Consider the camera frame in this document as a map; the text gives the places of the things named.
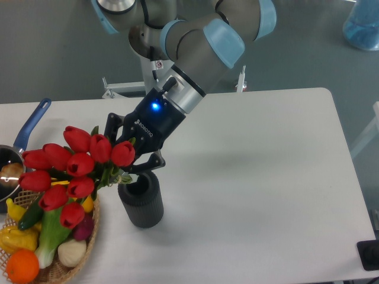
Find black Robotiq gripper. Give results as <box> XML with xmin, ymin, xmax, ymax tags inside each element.
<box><xmin>104</xmin><ymin>88</ymin><xmax>185</xmax><ymax>175</ymax></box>

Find red tulip bouquet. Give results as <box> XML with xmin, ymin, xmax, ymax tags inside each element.
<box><xmin>18</xmin><ymin>126</ymin><xmax>136</xmax><ymax>229</ymax></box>

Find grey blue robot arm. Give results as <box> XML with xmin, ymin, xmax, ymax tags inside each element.
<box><xmin>92</xmin><ymin>1</ymin><xmax>277</xmax><ymax>174</ymax></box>

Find dark grey ribbed vase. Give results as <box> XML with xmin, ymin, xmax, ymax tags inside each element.
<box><xmin>118</xmin><ymin>171</ymin><xmax>164</xmax><ymax>228</ymax></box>

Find yellow squash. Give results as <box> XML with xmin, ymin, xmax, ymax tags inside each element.
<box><xmin>51</xmin><ymin>179</ymin><xmax>94</xmax><ymax>213</ymax></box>

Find purple red onion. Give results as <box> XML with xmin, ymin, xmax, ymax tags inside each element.
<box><xmin>72</xmin><ymin>214</ymin><xmax>94</xmax><ymax>241</ymax></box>

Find green bok choy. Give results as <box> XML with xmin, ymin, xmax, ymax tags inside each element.
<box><xmin>35</xmin><ymin>207</ymin><xmax>72</xmax><ymax>269</ymax></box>

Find green cucumber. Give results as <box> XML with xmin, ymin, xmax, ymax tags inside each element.
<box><xmin>18</xmin><ymin>195</ymin><xmax>44</xmax><ymax>231</ymax></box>

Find brown bread roll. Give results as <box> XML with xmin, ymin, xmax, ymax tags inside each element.
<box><xmin>1</xmin><ymin>163</ymin><xmax>24</xmax><ymax>188</ymax></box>

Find white garlic bulb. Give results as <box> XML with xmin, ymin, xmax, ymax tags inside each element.
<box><xmin>57</xmin><ymin>239</ymin><xmax>86</xmax><ymax>267</ymax></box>

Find yellow banana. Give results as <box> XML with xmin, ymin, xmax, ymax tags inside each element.
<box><xmin>6</xmin><ymin>198</ymin><xmax>41</xmax><ymax>232</ymax></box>

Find woven wicker basket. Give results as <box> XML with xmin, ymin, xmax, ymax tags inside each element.
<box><xmin>14</xmin><ymin>191</ymin><xmax>100</xmax><ymax>283</ymax></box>

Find yellow gourd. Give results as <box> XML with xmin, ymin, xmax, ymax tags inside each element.
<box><xmin>1</xmin><ymin>225</ymin><xmax>39</xmax><ymax>254</ymax></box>

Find orange fruit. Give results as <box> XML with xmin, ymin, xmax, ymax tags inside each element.
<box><xmin>6</xmin><ymin>249</ymin><xmax>40</xmax><ymax>283</ymax></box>

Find black device at edge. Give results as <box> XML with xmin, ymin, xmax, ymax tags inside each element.
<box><xmin>356</xmin><ymin>240</ymin><xmax>378</xmax><ymax>271</ymax></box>

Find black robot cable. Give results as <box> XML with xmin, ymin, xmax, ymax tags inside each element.
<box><xmin>149</xmin><ymin>46</ymin><xmax>164</xmax><ymax>96</ymax></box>

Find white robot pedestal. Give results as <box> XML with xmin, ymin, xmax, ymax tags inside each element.
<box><xmin>101</xmin><ymin>23</ymin><xmax>248</xmax><ymax>99</ymax></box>

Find blue handled saucepan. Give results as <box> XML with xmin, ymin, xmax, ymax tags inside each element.
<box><xmin>1</xmin><ymin>98</ymin><xmax>52</xmax><ymax>214</ymax></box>

